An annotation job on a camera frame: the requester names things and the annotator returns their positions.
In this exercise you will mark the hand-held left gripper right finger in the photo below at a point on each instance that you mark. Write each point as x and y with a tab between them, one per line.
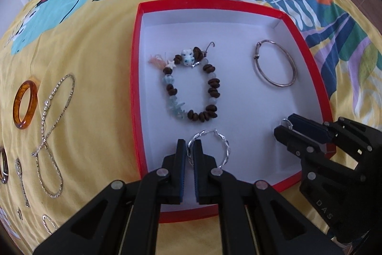
197	173

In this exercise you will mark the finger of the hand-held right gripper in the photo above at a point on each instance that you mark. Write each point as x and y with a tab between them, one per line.
310	126
289	140

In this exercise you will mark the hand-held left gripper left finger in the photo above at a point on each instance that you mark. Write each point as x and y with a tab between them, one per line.
180	167

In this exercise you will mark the small silver hoop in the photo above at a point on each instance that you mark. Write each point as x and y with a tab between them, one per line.
284	121

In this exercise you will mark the silver twisted hoop earring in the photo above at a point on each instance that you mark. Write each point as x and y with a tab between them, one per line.
227	145

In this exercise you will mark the red cardboard box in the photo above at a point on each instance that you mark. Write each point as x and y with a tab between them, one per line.
232	34

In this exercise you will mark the amber resin bangle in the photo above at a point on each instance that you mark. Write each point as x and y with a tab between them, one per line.
15	107

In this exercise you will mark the dark brown bangle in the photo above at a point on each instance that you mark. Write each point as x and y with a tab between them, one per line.
5	171

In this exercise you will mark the thin silver bangle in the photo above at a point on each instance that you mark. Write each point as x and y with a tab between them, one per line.
257	57

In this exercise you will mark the yellow printed blanket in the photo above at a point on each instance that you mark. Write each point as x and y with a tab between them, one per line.
89	49

